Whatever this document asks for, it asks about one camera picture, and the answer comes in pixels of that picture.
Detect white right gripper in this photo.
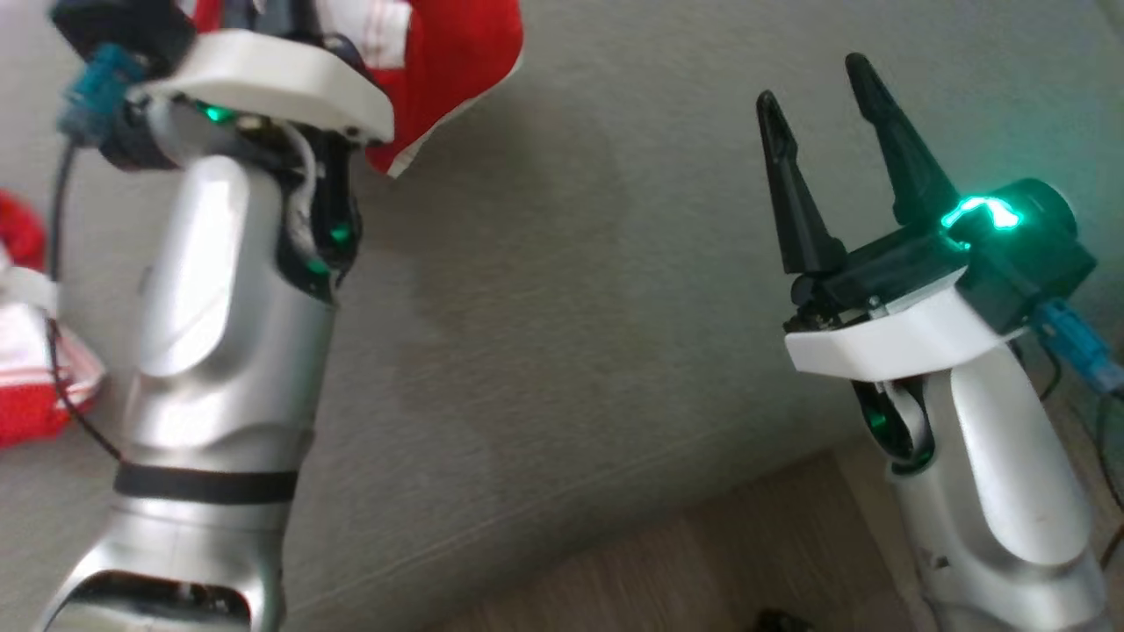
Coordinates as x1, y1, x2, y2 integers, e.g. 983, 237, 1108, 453
757, 53, 1028, 383

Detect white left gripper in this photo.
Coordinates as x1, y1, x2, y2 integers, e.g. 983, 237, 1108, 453
127, 29, 396, 146

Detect red shorts with white band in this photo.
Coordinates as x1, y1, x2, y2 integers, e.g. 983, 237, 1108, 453
176, 0, 525, 178

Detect red and white basketball jersey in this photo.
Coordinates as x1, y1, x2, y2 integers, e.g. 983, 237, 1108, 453
0, 189, 108, 449

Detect grey fabric sofa seat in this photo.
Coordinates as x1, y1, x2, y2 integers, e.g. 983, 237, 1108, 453
0, 0, 1124, 632

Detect left black cable blue plug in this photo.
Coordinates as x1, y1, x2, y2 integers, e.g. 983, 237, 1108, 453
44, 44, 146, 466

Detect black cable blue plug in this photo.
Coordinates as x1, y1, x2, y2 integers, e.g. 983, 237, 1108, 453
1010, 298, 1124, 571
44, 44, 146, 466

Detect right black cable blue plug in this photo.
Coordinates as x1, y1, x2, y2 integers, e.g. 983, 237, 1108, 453
1010, 298, 1124, 571

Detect white cable label tag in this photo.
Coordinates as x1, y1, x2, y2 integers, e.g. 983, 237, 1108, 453
3, 266, 61, 315

